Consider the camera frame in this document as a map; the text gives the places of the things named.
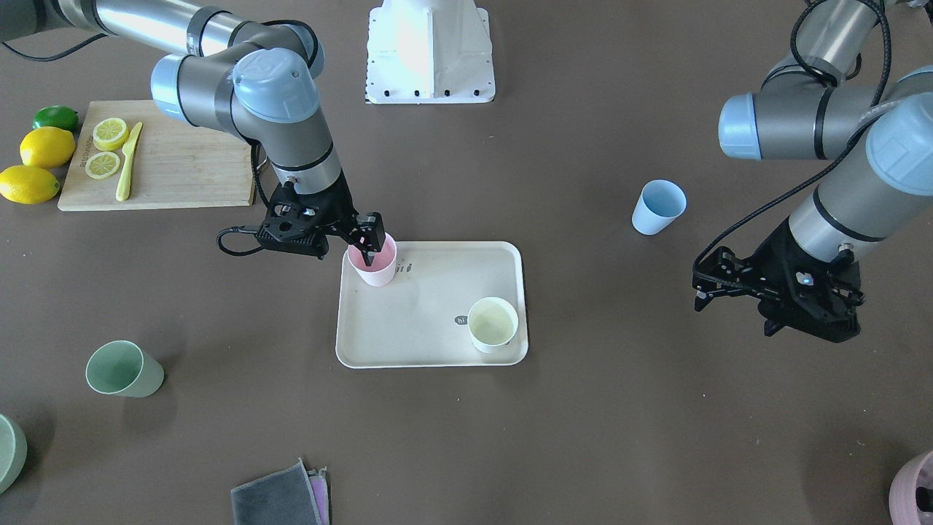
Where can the blue plastic cup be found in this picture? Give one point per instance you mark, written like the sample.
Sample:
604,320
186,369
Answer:
660,203

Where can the green plastic cup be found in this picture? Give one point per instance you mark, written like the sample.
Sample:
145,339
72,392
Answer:
122,368

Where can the green lime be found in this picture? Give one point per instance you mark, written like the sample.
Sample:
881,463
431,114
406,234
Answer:
56,116

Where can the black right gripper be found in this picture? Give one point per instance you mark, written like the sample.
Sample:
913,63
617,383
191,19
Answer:
337,207

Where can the green bowl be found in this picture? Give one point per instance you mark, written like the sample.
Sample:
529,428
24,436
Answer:
13,451

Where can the yellow plastic knife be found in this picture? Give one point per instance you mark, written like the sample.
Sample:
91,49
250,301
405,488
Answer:
128,149

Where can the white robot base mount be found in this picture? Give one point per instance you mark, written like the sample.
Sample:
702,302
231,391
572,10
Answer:
429,52

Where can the wooden cutting board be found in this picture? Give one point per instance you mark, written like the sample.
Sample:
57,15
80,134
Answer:
177,166

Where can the lower lemon slice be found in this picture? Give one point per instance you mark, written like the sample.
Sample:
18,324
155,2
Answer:
102,165

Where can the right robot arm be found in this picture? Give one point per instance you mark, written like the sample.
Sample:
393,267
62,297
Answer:
251,80

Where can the upper lemon slice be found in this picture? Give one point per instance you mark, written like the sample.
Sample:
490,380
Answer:
110,134

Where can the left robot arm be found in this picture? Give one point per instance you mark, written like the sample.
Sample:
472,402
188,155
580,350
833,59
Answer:
828,99

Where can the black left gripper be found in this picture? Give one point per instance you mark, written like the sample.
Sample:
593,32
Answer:
778,253

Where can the pink bowl with ice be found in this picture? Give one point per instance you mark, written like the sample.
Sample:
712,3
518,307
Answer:
910,494

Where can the cream rabbit tray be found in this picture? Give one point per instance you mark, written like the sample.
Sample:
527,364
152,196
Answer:
419,318

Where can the lemon slice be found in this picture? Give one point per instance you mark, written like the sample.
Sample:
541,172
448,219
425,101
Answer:
102,165
110,134

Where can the pink plastic cup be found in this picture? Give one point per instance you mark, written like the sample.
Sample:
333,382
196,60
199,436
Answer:
383,265

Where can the grey folded cloth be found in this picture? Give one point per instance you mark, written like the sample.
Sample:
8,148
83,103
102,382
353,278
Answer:
284,497

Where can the whole lemon near board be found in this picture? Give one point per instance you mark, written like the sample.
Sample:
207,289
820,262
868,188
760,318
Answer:
28,184

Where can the purple cloth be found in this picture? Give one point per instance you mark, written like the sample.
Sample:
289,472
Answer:
319,481

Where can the cream plastic cup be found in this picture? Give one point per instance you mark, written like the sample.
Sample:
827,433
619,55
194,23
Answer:
493,323

